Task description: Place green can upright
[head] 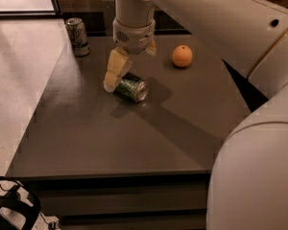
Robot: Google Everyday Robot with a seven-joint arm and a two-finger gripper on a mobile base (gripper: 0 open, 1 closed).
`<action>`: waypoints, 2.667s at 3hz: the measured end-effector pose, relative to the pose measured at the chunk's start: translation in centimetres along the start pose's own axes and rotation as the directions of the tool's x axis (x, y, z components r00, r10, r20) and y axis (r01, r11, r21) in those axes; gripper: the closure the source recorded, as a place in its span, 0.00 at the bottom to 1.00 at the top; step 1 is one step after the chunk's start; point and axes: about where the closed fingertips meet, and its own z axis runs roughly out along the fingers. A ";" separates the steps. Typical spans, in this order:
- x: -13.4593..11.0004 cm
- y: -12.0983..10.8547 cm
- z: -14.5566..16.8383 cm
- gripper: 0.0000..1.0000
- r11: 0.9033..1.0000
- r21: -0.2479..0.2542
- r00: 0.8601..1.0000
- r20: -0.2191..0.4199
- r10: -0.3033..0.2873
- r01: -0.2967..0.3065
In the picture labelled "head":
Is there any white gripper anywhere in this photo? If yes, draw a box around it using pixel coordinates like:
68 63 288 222
104 19 156 93

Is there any green soda can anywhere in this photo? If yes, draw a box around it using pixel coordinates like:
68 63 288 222
115 73 149 103

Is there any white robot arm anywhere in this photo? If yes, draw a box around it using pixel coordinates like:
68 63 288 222
104 0 288 230

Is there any silver upright soda can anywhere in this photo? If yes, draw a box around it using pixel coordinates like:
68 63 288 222
65 17 90 57

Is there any orange fruit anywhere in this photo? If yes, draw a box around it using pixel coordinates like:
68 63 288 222
172 45 193 68

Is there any grey drawer cabinet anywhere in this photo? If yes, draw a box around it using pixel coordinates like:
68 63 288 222
7 35 249 230

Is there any black chair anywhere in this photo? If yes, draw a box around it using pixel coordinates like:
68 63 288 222
0 176 40 230

